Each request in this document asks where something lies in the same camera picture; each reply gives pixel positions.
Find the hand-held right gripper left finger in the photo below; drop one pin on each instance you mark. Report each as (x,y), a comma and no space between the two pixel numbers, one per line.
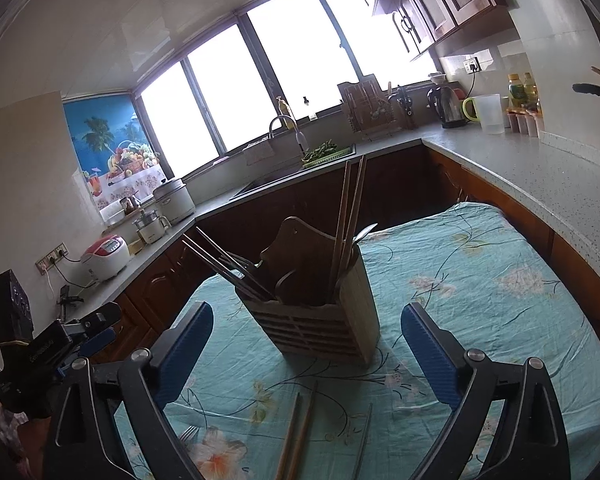
(187,355)

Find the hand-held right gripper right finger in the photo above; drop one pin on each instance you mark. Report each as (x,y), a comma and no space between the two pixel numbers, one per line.
(425,355)

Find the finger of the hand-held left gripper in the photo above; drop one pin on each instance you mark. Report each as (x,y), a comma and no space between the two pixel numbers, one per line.
(100,339)
(102,316)

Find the metal fork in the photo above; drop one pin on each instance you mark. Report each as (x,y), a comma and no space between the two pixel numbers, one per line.
(189,434)
(240,262)

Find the metal chopstick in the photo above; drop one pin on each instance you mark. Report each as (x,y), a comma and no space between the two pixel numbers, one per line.
(215,265)
(367,440)
(225,250)

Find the wooden utensil holder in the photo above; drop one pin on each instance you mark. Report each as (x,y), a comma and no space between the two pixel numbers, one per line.
(320,330)

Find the wooden chopstick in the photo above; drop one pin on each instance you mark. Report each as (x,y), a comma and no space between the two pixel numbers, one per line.
(359,185)
(305,427)
(289,435)

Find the person's left forearm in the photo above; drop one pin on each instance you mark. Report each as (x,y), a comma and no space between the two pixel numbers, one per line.
(5,440)

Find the black phone stand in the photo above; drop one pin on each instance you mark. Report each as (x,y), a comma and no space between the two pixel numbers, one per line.
(67,300)

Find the red white rice cooker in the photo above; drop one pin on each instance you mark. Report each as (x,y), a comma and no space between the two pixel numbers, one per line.
(105,260)

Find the teal floral tablecloth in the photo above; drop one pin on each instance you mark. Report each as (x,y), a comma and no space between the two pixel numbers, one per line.
(455,270)

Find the small steamer pot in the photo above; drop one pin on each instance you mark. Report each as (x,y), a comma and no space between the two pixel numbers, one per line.
(150,230)

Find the large white rice cooker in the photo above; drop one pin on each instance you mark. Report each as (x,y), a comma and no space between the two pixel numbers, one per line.
(177,205)

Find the metal spoon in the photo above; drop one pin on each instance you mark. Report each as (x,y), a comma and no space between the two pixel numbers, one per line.
(367,232)

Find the dark wooden lower cabinets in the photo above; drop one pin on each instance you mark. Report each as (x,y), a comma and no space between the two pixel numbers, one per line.
(395,185)

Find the kitchen sink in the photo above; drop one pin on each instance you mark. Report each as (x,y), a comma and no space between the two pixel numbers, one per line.
(270,177)

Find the white dish cloth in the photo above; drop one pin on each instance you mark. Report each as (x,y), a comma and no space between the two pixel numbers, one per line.
(260,152)

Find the grey kitchen countertop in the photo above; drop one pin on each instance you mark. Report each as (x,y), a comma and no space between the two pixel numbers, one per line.
(555,175)

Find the green vegetable basket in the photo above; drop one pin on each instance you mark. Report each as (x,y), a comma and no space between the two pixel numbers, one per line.
(322,152)

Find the metal faucet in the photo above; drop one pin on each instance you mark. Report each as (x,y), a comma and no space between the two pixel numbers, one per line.
(300,137)

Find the knife block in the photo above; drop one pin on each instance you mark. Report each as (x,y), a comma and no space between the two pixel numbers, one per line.
(405,107)

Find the electric kettle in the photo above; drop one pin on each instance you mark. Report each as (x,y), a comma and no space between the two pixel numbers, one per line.
(450,107)

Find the wooden cutting board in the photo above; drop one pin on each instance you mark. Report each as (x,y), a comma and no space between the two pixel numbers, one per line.
(360,102)

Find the yellow soap bottle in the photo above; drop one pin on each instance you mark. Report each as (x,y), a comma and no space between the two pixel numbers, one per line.
(284,110)

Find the yellow oil bottle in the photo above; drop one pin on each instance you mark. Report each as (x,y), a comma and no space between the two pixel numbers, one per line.
(516,91)
(531,90)

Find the kitchen window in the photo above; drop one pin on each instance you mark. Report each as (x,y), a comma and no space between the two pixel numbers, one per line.
(280,60)

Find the black spatula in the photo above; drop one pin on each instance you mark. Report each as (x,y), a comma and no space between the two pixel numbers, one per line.
(595,91)

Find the wall power outlet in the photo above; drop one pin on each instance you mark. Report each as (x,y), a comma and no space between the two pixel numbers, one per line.
(472,65)
(52,256)

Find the tropical fruit wall poster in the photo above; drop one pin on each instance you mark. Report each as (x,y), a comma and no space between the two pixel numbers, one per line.
(105,140)

